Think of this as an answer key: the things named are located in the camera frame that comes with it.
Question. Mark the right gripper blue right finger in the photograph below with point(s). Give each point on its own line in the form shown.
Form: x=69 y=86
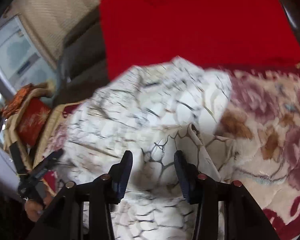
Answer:
x=187 y=176

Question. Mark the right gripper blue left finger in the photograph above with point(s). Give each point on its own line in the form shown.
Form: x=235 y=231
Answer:
x=119 y=175

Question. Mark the white black-patterned coat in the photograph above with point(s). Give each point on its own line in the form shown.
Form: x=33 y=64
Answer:
x=152 y=112

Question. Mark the person's left hand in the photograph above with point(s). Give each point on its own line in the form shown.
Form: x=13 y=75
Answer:
x=34 y=210

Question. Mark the beige padded jacket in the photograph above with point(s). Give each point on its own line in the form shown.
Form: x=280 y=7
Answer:
x=31 y=156

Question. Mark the red gift box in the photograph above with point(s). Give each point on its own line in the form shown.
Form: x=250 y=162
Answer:
x=32 y=121

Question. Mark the orange black patterned cloth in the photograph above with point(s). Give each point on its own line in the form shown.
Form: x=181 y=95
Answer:
x=14 y=105

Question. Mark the floral red beige sofa cover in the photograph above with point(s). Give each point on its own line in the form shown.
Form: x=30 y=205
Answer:
x=257 y=141

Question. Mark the silver glass-door refrigerator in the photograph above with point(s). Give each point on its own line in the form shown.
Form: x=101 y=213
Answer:
x=21 y=62

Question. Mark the red folded blanket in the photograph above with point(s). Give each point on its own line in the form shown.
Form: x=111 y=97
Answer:
x=209 y=33

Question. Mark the beige dotted curtain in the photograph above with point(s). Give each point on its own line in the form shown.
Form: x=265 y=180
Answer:
x=47 y=22

